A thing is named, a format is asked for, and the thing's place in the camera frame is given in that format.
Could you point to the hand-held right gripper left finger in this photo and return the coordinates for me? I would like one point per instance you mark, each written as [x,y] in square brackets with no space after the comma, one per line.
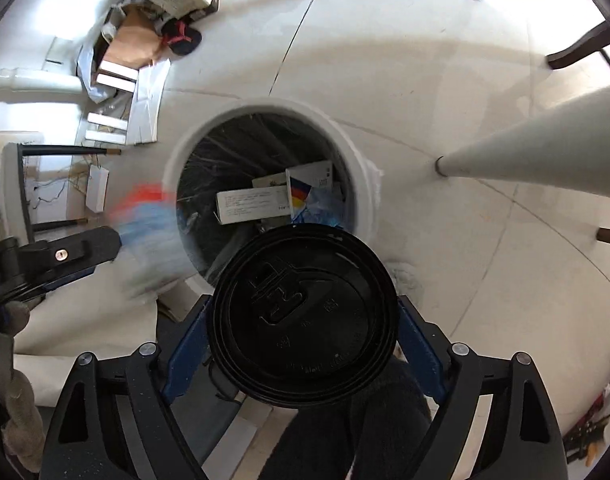
[190,340]

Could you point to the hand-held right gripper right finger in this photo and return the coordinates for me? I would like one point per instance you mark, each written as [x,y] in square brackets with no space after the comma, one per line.
[420,350]

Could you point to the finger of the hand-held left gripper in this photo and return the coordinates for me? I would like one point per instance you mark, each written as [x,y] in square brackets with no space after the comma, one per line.
[60,284]
[80,252]

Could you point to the small blue white milk carton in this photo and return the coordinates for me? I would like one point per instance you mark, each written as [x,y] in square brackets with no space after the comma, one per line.
[150,230]

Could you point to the black cup lid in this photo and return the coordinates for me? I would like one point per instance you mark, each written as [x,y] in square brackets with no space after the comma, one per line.
[305,320]

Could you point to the blue cartoon tissue pack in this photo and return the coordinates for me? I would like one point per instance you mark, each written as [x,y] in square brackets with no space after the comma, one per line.
[325,207]

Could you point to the white blue medicine box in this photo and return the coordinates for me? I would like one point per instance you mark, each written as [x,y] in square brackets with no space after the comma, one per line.
[310,180]

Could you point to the white round trash bin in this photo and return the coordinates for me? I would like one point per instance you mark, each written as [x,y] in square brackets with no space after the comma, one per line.
[285,107]

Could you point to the person's left forearm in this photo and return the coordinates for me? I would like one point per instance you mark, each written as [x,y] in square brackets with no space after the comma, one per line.
[22,410]

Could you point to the person's left hand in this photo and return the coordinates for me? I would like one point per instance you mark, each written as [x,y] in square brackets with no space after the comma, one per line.
[16,316]

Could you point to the small white box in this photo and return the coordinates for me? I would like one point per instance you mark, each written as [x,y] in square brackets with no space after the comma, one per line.
[97,187]

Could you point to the white folded board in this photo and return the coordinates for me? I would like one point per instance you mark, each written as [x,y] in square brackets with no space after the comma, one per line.
[145,110]

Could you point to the white plastic pipe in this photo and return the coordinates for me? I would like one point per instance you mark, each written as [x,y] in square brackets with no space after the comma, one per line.
[30,80]

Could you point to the brown cardboard sheet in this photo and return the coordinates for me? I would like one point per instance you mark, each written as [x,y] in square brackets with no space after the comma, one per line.
[135,35]

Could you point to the black red slipper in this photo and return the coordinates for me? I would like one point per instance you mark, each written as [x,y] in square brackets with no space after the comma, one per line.
[182,40]

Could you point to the dark wooden chair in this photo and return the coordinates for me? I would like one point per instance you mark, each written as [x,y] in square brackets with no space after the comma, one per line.
[580,47]

